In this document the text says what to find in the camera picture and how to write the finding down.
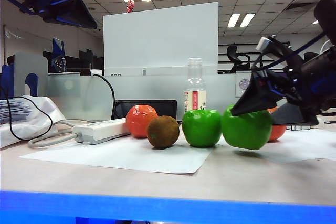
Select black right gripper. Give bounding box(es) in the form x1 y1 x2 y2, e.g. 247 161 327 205
230 58 320 126

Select glossy orange fruit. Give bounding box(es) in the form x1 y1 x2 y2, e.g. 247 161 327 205
266 107 287 142
125 104 159 139

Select green apple with dark stem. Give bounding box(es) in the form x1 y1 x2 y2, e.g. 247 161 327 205
220 104 273 151

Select silver mirror cube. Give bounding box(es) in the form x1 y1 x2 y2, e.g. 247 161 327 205
286 125 312 131

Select purple white name sign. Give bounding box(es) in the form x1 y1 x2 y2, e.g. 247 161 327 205
235 71 253 98

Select white paper sheet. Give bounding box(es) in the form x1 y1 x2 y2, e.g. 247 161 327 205
217 128 336 163
19 134 214 175

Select blue triangular trophy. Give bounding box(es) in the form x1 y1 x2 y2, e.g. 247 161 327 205
51 37 67 74

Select dark office cubicles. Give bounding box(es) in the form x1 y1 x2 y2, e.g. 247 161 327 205
43 48 104 74

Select black office chair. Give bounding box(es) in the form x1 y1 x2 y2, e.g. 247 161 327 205
226 45 251 74

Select black shelf rack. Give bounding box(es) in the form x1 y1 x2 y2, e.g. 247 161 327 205
218 40 291 71

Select grey blue file holder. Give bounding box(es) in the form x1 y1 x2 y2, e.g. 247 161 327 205
0 51 49 100

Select clear plastic bottle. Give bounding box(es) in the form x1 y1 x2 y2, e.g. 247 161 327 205
183 57 207 114

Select white board panel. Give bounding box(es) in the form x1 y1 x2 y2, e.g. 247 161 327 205
103 2 219 76

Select ceiling air vent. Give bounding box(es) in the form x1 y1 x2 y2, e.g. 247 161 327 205
285 2 316 12

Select brown kiwi with green mark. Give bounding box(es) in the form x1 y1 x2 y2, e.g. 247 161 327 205
146 115 180 149

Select frosted glass desk partition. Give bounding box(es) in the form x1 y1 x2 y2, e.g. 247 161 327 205
47 72 254 120

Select stack of papers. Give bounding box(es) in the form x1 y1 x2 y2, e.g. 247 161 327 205
0 99 33 125

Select white power strip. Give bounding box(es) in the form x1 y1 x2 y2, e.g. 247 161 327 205
73 118 131 145

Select white plastic bag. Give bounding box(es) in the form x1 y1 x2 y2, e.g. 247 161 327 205
0 95 66 149

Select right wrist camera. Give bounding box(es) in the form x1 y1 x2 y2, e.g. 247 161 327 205
256 35 292 61

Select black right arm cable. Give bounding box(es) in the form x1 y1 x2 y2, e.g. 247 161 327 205
251 33 325 72

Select white cable loop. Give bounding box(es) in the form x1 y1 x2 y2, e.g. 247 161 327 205
320 39 333 51

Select thick black cable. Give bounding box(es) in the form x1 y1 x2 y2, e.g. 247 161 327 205
91 73 117 120

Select thin black cable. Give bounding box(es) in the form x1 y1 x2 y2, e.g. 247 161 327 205
0 84 54 141

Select grey power strip cable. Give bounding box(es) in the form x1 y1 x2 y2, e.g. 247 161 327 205
27 119 79 148

